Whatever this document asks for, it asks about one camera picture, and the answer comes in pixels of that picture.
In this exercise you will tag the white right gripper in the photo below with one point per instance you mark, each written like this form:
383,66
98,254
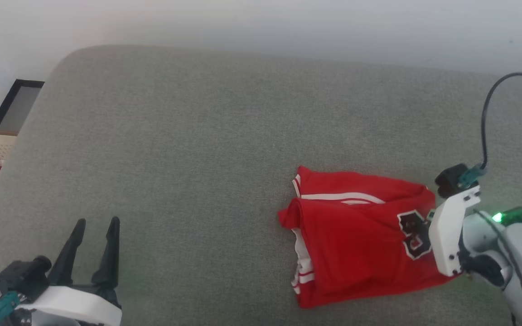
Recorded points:
447,235

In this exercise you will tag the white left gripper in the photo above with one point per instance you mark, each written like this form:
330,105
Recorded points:
75,305

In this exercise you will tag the red Bulls basketball jersey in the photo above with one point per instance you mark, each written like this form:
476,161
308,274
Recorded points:
356,244

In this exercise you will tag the grey fabric sofa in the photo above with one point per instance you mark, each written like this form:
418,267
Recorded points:
197,158

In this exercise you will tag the black framed panel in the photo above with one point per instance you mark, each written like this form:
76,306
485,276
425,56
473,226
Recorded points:
16,106

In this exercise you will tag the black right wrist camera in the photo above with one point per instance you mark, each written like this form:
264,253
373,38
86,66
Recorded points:
451,181

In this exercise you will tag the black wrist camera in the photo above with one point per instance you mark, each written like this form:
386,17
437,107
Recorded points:
451,181
23,276

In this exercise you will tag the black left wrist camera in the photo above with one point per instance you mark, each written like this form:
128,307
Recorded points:
23,276

